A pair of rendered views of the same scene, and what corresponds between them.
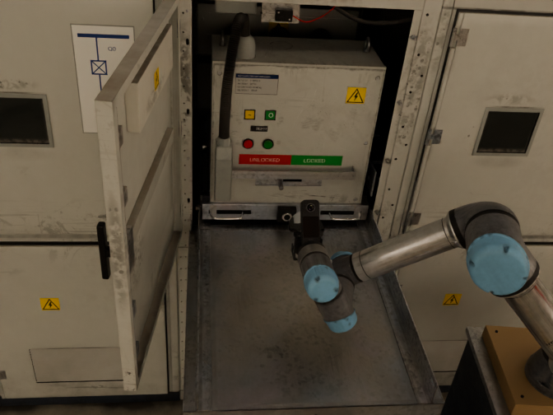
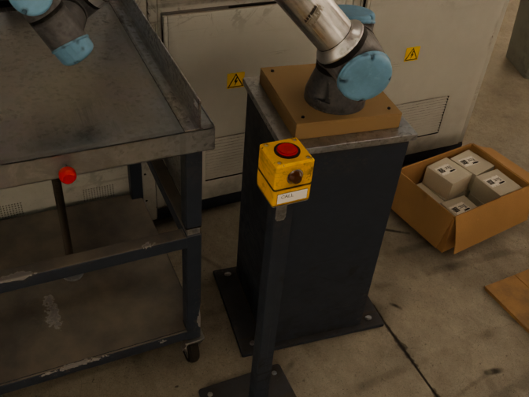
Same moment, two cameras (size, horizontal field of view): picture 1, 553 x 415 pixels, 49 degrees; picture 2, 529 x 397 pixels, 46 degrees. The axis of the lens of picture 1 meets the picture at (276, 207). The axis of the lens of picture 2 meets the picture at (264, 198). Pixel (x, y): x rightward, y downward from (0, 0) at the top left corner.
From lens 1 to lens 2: 0.52 m
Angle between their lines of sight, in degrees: 15
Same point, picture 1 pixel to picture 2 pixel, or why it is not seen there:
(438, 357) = (238, 156)
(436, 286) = (215, 64)
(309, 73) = not seen: outside the picture
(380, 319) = (137, 69)
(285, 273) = (18, 46)
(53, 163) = not seen: outside the picture
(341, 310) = (65, 28)
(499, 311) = not seen: hidden behind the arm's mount
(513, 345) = (290, 79)
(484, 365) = (264, 105)
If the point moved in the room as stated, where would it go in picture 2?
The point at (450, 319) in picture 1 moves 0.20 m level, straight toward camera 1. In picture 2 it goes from (239, 105) to (229, 138)
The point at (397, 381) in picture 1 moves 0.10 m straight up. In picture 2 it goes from (159, 117) to (157, 75)
